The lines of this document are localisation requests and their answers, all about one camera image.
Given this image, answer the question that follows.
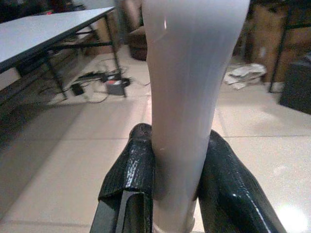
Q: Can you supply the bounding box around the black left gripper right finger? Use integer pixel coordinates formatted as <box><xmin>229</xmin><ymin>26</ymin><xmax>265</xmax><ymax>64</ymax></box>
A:
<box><xmin>196</xmin><ymin>130</ymin><xmax>287</xmax><ymax>233</ymax></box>

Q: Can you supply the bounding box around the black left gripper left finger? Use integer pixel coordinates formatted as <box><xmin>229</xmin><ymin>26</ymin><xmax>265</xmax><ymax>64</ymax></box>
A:
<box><xmin>89</xmin><ymin>123</ymin><xmax>156</xmax><ymax>233</ymax></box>

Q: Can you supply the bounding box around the white broom handle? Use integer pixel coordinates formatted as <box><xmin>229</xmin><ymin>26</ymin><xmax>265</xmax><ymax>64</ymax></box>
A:
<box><xmin>141</xmin><ymin>0</ymin><xmax>251</xmax><ymax>233</ymax></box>

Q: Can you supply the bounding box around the black device with red label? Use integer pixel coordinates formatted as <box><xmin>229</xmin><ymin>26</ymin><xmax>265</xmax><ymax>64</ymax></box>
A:
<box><xmin>104</xmin><ymin>74</ymin><xmax>127</xmax><ymax>96</ymax></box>

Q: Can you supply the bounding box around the black power adapter box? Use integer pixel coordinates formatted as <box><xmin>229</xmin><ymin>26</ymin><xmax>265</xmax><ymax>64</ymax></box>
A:
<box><xmin>71</xmin><ymin>83</ymin><xmax>85</xmax><ymax>96</ymax></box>

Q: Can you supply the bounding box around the crumpled white paper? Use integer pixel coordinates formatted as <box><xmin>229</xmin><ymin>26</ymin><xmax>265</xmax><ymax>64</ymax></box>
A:
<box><xmin>223</xmin><ymin>63</ymin><xmax>267</xmax><ymax>90</ymax></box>

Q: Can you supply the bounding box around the dark brown round bin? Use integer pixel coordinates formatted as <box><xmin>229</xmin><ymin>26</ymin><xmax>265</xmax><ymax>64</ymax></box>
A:
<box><xmin>128</xmin><ymin>26</ymin><xmax>148</xmax><ymax>61</ymax></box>

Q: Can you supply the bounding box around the brown cardboard box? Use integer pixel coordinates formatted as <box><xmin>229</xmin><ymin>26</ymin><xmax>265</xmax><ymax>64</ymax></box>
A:
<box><xmin>245</xmin><ymin>2</ymin><xmax>311</xmax><ymax>83</ymax></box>

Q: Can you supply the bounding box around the white folding table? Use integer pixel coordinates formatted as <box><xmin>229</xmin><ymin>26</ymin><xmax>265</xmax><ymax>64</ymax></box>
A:
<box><xmin>0</xmin><ymin>6</ymin><xmax>128</xmax><ymax>107</ymax></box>

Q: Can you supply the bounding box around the black cable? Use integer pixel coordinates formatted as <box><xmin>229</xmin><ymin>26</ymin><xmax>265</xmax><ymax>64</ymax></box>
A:
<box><xmin>84</xmin><ymin>77</ymin><xmax>151</xmax><ymax>103</ymax></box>

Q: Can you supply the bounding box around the black metal rack frame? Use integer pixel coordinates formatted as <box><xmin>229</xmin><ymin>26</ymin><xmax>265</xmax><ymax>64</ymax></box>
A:
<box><xmin>268</xmin><ymin>0</ymin><xmax>311</xmax><ymax>93</ymax></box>

